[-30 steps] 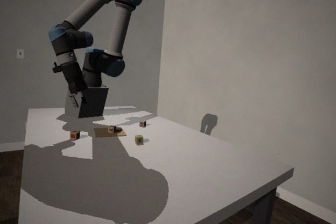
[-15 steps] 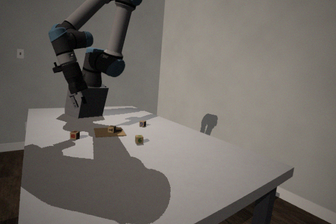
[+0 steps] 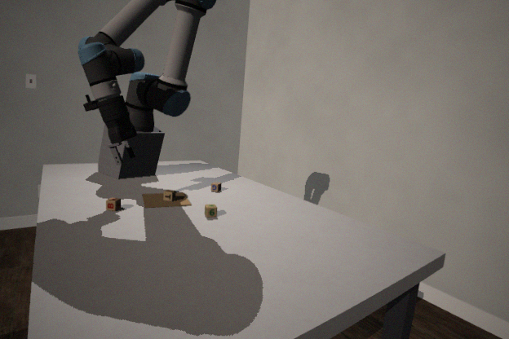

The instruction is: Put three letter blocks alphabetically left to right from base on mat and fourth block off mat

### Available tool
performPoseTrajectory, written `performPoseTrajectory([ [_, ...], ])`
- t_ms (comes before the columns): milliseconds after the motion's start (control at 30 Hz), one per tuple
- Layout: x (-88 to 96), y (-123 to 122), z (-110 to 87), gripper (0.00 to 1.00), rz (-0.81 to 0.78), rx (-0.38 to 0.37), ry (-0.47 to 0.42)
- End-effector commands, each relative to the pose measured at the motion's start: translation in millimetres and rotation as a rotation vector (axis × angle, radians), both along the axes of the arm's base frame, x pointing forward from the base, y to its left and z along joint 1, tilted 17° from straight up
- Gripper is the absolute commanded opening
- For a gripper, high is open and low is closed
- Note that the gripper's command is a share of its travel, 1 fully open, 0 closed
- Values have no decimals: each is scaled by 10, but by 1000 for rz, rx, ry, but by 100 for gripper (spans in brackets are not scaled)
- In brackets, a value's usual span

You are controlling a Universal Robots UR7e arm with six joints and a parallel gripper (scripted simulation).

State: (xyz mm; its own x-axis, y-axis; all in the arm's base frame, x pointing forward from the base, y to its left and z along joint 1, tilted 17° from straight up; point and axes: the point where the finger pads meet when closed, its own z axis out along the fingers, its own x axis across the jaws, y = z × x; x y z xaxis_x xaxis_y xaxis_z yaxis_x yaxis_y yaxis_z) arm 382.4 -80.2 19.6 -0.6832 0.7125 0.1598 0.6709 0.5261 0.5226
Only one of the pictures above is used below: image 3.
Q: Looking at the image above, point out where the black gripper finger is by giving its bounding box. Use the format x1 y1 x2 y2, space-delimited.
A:
108 142 123 165
124 136 137 158

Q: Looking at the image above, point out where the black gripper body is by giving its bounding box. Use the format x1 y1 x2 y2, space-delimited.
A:
83 80 137 144

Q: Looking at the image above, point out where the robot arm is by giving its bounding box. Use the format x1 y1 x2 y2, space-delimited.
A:
77 0 216 132

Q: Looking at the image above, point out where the tan flat mat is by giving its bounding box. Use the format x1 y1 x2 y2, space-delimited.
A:
142 192 191 208

